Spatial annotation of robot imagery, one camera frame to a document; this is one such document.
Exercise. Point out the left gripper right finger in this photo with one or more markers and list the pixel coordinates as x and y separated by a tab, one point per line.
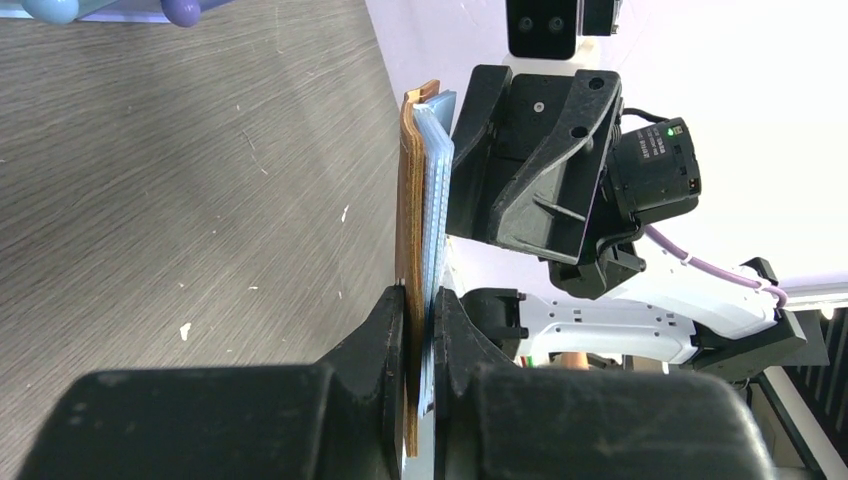
468	425

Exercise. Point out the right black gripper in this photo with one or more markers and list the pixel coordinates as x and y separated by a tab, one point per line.
552	207

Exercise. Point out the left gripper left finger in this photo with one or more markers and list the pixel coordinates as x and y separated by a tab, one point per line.
363	424

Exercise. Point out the brown leather card holder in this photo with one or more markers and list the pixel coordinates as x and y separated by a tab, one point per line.
408	251

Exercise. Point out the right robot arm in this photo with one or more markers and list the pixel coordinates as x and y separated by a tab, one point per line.
731	322

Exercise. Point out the purple right bin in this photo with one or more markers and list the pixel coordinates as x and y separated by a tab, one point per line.
181	13

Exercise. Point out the light blue middle bin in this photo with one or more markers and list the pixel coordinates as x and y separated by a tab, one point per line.
56	12

